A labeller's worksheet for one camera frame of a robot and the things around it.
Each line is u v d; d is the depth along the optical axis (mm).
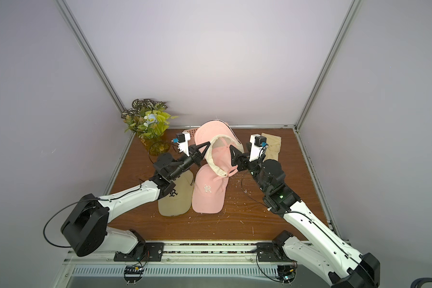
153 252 734
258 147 557
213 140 724
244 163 591
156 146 1030
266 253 725
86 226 425
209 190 845
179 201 868
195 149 672
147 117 927
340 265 384
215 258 727
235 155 596
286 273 707
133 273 722
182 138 642
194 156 651
